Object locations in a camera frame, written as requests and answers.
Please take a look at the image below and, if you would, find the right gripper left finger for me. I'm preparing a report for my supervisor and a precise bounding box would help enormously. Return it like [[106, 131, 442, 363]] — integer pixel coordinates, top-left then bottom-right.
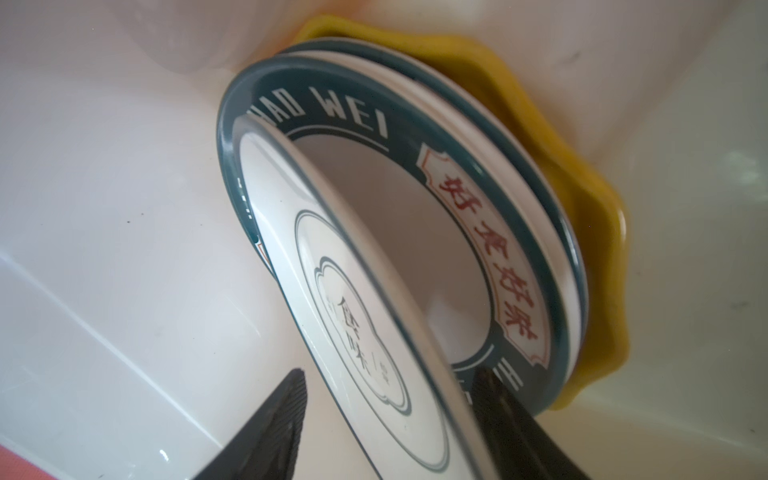
[[196, 368, 308, 480]]

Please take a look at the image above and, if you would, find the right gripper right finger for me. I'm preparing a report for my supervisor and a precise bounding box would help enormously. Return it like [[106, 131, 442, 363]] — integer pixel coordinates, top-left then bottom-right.
[[471, 367, 587, 480]]

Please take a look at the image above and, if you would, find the white plate black flower outline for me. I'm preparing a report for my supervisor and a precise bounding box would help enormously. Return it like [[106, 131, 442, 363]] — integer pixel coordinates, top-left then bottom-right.
[[232, 115, 499, 479]]

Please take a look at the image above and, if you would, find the white plastic bin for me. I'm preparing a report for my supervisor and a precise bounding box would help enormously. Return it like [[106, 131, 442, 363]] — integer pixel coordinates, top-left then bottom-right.
[[1, 1, 767, 479]]

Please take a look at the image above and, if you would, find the white plate dark lettered rim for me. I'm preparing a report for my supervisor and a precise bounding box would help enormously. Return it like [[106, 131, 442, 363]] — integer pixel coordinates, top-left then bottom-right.
[[217, 54, 571, 414]]

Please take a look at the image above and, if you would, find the yellow polka dot plate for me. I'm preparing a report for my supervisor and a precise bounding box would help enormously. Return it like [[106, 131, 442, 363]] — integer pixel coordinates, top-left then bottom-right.
[[292, 14, 630, 410]]

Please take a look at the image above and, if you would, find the white plate green red rim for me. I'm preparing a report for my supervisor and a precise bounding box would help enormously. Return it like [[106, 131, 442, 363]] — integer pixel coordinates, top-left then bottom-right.
[[283, 37, 589, 374]]

